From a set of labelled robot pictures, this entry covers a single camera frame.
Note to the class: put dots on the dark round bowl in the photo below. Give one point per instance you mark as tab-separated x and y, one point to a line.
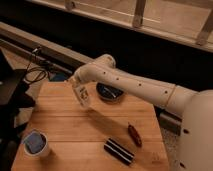
108	93

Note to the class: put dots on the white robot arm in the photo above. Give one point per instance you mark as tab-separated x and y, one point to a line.
195	108

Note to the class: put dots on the black white striped block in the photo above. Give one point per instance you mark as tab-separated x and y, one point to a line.
118	151

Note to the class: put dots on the white cup with blue contents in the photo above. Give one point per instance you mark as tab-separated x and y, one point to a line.
36	144

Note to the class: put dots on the clear labelled plastic bottle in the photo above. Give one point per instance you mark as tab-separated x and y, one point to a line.
81	94

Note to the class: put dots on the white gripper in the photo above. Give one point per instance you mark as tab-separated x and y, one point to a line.
72	80

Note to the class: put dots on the black chair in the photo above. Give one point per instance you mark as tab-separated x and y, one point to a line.
13	96

